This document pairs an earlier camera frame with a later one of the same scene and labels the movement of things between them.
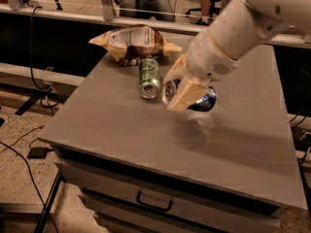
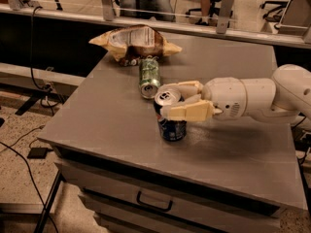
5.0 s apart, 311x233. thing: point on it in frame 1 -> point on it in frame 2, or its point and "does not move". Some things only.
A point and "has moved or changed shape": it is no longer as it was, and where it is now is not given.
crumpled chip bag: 135,45 does not move
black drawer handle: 138,198 does not move
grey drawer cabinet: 141,167 does not move
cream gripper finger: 177,71 -> 186,88
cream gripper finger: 188,94 -> 199,111
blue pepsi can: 205,103 has moved or changed shape
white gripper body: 207,60 -> 224,95
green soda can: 149,78 does not move
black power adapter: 38,152 does not move
